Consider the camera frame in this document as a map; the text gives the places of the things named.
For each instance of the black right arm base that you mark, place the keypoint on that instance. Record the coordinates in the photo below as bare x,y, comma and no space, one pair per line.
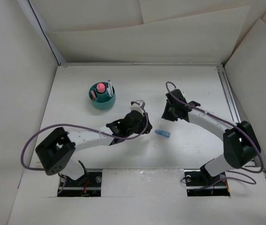
199,186

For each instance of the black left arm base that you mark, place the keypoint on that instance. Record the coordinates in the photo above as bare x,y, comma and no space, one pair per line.
89,185

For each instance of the blue translucent correction tape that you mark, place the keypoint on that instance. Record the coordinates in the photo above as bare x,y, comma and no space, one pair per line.
162,133

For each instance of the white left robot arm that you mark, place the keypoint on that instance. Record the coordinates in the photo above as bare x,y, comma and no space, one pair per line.
56,150

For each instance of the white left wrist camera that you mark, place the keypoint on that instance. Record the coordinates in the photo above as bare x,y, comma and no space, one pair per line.
137,106

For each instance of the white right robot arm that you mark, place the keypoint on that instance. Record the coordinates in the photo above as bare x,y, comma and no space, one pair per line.
240,144

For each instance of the pink translucent correction tape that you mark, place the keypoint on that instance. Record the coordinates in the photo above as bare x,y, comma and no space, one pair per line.
93,94

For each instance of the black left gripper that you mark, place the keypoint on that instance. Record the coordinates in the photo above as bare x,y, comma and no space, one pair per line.
143,123

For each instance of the teal round divided organizer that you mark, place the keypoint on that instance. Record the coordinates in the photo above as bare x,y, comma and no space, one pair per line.
105,101

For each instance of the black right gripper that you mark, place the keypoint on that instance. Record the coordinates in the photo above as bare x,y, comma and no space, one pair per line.
166,115

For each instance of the blue capped white marker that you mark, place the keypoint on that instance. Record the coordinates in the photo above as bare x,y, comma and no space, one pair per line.
110,87

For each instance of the aluminium rail right side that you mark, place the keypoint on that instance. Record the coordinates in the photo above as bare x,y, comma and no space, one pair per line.
233,109

